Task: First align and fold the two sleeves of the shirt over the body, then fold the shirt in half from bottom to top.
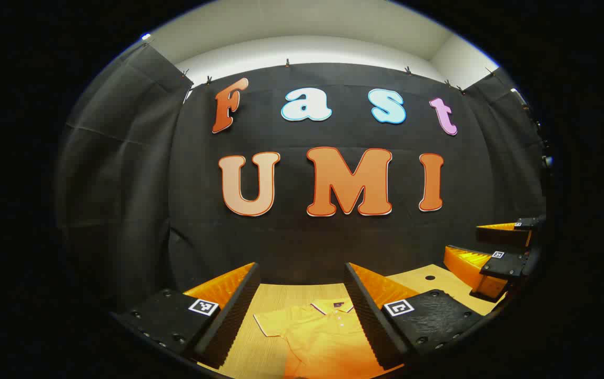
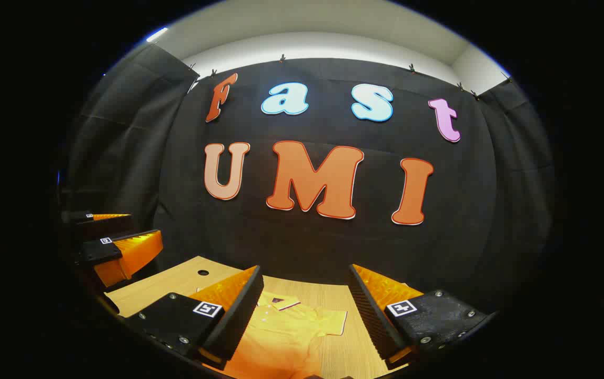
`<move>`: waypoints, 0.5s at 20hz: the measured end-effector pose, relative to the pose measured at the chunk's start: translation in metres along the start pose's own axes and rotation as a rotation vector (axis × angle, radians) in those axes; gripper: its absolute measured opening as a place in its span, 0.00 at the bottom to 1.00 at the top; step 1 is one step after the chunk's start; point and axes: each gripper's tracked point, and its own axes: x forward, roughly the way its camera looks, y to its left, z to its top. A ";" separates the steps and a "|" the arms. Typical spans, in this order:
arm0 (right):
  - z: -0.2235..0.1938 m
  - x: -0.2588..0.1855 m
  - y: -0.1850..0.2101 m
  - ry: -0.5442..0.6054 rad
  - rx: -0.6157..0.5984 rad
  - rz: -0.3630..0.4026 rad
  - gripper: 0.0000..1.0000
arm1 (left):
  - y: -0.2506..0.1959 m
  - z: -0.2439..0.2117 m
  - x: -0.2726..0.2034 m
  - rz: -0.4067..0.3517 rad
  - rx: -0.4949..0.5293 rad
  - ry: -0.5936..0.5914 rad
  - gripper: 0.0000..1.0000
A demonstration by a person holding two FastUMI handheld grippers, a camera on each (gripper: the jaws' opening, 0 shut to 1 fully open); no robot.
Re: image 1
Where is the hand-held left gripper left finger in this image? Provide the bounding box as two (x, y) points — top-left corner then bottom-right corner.
(112, 262), (260, 369)

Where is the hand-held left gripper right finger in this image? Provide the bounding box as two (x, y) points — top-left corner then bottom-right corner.
(344, 262), (484, 371)

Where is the orange T-shirt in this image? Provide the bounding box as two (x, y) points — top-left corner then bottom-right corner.
(253, 297), (404, 379)

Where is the black backdrop cloth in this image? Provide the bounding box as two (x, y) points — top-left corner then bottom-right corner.
(56, 42), (547, 316)

